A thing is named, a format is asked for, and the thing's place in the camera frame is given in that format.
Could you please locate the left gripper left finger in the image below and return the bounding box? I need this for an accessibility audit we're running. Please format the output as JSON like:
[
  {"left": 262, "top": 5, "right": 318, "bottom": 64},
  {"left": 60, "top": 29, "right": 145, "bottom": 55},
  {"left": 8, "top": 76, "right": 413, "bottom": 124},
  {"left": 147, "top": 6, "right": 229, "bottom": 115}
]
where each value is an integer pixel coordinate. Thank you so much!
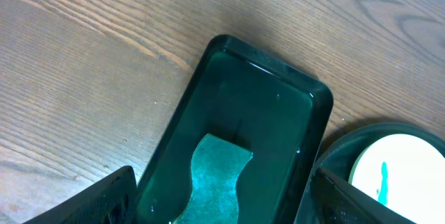
[{"left": 24, "top": 166, "right": 137, "bottom": 224}]

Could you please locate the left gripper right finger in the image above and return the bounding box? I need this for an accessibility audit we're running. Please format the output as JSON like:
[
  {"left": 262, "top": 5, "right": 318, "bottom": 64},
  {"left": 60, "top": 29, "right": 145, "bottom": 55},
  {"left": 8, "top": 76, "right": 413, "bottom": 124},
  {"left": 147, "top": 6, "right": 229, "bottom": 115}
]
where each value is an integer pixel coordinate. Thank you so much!
[{"left": 310, "top": 168, "right": 411, "bottom": 224}]

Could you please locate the mint green plate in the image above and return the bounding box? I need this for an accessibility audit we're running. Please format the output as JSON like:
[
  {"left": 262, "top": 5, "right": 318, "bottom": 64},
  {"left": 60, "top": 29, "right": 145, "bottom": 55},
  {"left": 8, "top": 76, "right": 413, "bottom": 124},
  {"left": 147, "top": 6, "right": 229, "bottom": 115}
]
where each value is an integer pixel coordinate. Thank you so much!
[{"left": 348, "top": 134, "right": 444, "bottom": 223}]

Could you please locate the green wavy sponge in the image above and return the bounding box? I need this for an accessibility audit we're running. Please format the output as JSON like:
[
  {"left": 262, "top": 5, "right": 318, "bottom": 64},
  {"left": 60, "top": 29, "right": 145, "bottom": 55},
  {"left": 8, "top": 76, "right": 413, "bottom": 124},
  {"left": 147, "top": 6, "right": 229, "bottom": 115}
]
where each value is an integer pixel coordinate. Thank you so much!
[{"left": 174, "top": 134, "right": 253, "bottom": 224}]

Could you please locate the round black tray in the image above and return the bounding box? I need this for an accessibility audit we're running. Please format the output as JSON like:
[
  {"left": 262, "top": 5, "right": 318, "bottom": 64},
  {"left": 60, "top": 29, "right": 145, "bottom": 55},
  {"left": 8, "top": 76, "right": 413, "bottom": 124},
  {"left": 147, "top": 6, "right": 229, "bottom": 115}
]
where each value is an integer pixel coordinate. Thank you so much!
[{"left": 293, "top": 122, "right": 445, "bottom": 224}]

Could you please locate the dark green rectangular tray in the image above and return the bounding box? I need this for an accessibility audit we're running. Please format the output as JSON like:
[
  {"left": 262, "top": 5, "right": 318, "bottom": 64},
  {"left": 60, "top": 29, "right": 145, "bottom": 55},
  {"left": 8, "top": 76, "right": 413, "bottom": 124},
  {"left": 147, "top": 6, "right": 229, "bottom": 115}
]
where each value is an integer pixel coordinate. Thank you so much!
[{"left": 133, "top": 35, "right": 334, "bottom": 223}]

